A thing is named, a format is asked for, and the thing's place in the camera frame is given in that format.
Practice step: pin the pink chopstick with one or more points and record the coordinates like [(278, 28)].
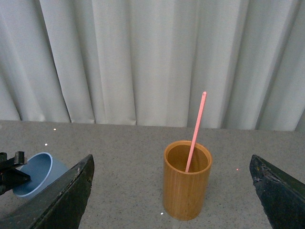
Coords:
[(196, 130)]

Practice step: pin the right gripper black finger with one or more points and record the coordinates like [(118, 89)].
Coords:
[(10, 176), (281, 195), (60, 205)]

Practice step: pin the bamboo cylindrical chopstick holder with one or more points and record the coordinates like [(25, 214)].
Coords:
[(184, 192)]

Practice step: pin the white pleated curtain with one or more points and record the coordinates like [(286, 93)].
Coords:
[(147, 62)]

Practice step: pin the light blue plastic cup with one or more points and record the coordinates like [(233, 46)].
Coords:
[(43, 170)]

